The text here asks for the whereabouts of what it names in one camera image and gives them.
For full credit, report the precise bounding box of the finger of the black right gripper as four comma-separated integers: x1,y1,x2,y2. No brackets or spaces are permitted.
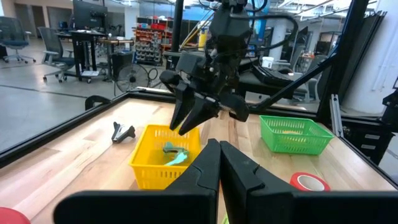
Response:
178,93,220,136
169,83,196,131

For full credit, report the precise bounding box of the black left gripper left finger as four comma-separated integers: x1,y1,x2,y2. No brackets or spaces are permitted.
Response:
53,139,221,224

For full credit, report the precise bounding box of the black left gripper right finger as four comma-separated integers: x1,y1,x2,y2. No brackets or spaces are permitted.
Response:
220,141,398,224

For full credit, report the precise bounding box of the teal staple remover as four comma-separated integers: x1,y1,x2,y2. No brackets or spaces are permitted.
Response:
164,150,190,167
162,141,188,155

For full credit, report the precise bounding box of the red tape roll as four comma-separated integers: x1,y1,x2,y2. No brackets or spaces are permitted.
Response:
289,172,331,192

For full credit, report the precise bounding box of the black staple remover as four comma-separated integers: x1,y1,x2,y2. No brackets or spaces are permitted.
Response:
111,121,137,144

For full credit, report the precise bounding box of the black keyboard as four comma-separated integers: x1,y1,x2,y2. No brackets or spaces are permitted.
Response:
251,64,295,88

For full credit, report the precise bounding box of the white cup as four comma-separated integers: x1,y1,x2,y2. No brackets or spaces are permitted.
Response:
261,56,275,69

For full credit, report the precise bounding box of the yellow container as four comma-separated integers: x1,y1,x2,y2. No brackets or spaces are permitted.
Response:
198,27,208,48

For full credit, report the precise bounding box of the black floor fan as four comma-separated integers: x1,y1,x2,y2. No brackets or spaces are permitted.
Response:
115,63,150,93

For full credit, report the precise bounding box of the yellow plastic basket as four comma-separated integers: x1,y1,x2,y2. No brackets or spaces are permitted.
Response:
128,124,202,190

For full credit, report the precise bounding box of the red parts bin shelf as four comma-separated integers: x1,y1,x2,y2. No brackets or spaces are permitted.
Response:
135,24,174,67

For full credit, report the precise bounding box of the black vertical pole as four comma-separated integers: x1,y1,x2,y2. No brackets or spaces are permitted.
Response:
170,0,185,53

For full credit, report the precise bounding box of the green plastic basket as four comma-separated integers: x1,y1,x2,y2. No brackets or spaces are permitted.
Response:
259,114,335,156

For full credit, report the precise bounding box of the black box cabinet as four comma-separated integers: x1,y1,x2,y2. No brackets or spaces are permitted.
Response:
111,51,134,81

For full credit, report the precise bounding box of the black table clamp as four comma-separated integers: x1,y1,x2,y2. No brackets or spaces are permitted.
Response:
84,95,112,111

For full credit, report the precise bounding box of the wooden top desk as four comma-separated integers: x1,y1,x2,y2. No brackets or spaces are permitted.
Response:
98,39,135,82

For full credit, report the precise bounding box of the black standing desk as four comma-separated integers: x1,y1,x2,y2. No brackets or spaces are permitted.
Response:
57,30,108,83

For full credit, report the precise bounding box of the black computer monitor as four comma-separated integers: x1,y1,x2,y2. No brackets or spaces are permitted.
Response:
73,0,109,31

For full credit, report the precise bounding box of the black drawer cabinet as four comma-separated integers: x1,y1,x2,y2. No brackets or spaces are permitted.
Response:
341,119,394,164

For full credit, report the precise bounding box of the grey mesh office chair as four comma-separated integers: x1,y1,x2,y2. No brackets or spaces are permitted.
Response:
37,26,76,83

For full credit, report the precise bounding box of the dark blue office chair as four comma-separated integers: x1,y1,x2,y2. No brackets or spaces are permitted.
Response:
0,16,37,64

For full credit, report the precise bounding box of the red desk lamp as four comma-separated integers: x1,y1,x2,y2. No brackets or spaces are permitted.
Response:
0,207,31,224

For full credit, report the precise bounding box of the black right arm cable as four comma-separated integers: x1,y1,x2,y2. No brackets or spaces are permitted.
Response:
229,13,299,52

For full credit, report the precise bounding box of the silver metal bracket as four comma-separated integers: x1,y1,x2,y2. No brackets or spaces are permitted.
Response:
329,94,345,138

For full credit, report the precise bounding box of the black aluminium rig frame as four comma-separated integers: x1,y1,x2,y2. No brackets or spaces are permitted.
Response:
0,0,398,187

